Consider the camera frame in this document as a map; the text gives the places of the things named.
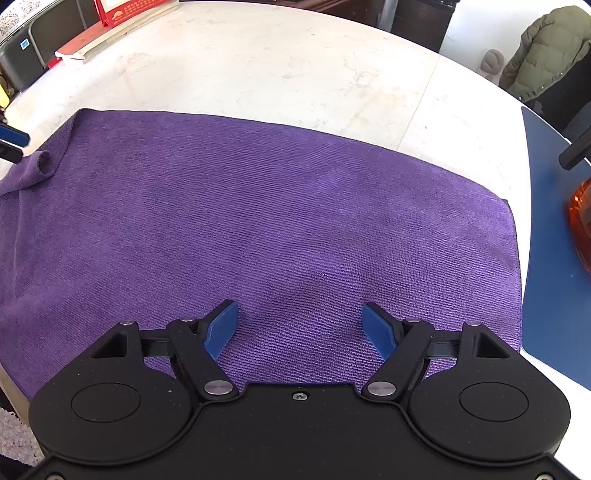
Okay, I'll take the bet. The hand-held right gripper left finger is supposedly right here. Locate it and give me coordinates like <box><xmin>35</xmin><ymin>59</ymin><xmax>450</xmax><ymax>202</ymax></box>
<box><xmin>92</xmin><ymin>299</ymin><xmax>240</xmax><ymax>398</ymax></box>

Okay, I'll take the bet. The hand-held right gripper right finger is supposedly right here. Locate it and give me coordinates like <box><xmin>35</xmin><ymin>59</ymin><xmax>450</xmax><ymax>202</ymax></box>
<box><xmin>361</xmin><ymin>302</ymin><xmax>511</xmax><ymax>398</ymax></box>

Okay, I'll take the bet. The purple towel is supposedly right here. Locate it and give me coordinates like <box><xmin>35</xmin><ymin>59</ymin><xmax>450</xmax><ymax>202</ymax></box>
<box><xmin>0</xmin><ymin>108</ymin><xmax>523</xmax><ymax>402</ymax></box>

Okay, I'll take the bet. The red book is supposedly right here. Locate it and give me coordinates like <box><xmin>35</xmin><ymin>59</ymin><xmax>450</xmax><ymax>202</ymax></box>
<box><xmin>54</xmin><ymin>13</ymin><xmax>182</xmax><ymax>64</ymax></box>

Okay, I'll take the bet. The red desk calendar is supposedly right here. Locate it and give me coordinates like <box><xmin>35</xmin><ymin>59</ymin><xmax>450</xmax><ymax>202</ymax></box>
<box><xmin>95</xmin><ymin>0</ymin><xmax>182</xmax><ymax>28</ymax></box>

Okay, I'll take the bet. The blue desk mat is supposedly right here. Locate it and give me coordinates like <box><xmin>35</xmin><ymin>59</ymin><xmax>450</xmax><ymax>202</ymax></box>
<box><xmin>521</xmin><ymin>106</ymin><xmax>591</xmax><ymax>392</ymax></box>

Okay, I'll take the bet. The white fleece coat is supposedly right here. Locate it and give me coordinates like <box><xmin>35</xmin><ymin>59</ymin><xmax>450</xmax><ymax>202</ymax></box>
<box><xmin>0</xmin><ymin>406</ymin><xmax>44</xmax><ymax>468</ymax></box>

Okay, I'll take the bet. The glass teapot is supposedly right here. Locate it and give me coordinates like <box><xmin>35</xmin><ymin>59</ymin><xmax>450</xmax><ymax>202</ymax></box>
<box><xmin>558</xmin><ymin>137</ymin><xmax>591</xmax><ymax>274</ymax></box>

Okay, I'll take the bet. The grey slipper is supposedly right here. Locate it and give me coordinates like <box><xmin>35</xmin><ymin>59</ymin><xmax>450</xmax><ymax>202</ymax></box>
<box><xmin>480</xmin><ymin>48</ymin><xmax>507</xmax><ymax>85</ymax></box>

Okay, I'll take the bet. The black office chair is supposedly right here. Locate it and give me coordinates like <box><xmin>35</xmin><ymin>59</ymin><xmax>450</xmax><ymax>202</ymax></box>
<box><xmin>538</xmin><ymin>60</ymin><xmax>591</xmax><ymax>141</ymax></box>

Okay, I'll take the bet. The black cabinet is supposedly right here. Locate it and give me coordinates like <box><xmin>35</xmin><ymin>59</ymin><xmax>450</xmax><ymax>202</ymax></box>
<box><xmin>369</xmin><ymin>0</ymin><xmax>459</xmax><ymax>52</ymax></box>

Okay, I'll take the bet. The green down jacket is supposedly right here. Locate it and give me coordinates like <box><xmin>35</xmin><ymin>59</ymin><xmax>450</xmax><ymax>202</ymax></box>
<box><xmin>499</xmin><ymin>6</ymin><xmax>591</xmax><ymax>112</ymax></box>

